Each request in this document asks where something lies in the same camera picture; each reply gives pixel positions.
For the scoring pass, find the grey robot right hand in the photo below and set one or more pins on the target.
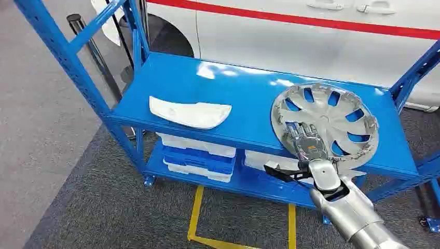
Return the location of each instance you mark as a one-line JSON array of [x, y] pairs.
[[309, 144]]

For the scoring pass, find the silver plastic wheel hubcap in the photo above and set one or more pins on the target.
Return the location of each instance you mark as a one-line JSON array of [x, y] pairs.
[[325, 113]]

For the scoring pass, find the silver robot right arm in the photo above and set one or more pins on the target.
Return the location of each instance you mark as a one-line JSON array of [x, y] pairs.
[[354, 209]]

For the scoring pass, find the white flat plastic panel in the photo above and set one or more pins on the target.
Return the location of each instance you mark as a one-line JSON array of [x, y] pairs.
[[268, 161]]

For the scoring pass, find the white car with red stripe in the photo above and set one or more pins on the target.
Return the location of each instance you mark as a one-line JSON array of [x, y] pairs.
[[309, 48]]

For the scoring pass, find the blue metal shelving rack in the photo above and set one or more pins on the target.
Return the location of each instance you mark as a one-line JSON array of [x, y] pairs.
[[223, 89]]

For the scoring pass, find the white plastic tray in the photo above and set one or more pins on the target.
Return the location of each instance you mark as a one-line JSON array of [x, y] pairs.
[[199, 146], [199, 173]]

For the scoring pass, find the blue plastic tray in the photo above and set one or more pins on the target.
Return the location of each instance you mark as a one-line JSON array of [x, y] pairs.
[[199, 159]]

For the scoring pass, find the white curved plastic car part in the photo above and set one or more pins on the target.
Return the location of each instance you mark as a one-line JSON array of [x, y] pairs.
[[192, 114]]

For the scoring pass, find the black car tyre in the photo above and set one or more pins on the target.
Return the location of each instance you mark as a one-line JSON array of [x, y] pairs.
[[172, 39]]

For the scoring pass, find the thin black rod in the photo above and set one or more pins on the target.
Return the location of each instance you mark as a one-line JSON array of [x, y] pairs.
[[120, 34]]

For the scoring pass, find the white rounded bumper panel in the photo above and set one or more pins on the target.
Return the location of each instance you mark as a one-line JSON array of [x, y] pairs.
[[110, 27]]

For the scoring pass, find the black stanchion post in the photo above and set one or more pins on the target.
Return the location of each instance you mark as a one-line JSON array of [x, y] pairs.
[[92, 51]]

